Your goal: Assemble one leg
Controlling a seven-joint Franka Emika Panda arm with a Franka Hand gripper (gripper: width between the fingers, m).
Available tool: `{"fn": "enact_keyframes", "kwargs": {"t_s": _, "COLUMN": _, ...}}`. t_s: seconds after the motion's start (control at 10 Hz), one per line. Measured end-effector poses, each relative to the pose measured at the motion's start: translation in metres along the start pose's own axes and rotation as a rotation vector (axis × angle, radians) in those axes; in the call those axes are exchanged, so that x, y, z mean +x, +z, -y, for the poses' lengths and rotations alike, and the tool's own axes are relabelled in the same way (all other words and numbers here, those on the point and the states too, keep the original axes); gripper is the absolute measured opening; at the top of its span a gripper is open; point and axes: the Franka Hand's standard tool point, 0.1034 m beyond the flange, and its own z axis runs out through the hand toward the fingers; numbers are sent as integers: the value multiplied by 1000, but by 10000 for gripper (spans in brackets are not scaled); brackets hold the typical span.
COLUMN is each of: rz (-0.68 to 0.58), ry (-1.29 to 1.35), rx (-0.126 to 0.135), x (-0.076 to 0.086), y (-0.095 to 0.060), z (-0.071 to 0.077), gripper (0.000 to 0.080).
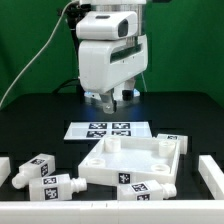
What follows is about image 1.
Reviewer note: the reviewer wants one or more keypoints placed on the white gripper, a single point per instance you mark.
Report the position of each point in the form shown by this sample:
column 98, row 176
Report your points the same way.
column 98, row 74

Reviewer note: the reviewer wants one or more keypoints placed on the white square tabletop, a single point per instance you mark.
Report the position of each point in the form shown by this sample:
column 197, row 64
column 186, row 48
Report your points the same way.
column 118, row 160

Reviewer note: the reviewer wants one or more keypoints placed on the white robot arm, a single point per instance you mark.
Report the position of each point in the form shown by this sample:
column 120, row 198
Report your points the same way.
column 131, row 46

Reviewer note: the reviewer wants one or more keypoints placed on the white front fence bar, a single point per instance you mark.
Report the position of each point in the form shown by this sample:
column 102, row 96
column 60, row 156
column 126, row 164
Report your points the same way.
column 113, row 212

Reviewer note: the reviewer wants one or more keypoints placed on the white fence bar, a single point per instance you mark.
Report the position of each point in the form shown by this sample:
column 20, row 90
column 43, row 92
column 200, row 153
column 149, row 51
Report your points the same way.
column 113, row 212
column 212, row 176
column 5, row 169

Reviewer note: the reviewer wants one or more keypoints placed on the white right fence bar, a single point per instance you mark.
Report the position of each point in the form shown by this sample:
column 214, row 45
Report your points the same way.
column 212, row 176

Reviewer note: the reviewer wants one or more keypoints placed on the white left fence bar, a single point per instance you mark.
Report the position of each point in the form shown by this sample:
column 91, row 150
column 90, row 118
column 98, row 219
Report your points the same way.
column 5, row 169

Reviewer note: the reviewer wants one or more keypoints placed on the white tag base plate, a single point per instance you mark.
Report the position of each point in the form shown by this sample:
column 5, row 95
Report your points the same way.
column 96, row 130

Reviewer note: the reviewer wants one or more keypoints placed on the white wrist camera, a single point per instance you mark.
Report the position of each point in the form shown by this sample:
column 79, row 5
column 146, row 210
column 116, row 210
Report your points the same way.
column 107, row 25

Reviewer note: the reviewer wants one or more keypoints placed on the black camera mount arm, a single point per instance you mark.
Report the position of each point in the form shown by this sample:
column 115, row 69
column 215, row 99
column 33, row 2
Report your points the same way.
column 74, row 14

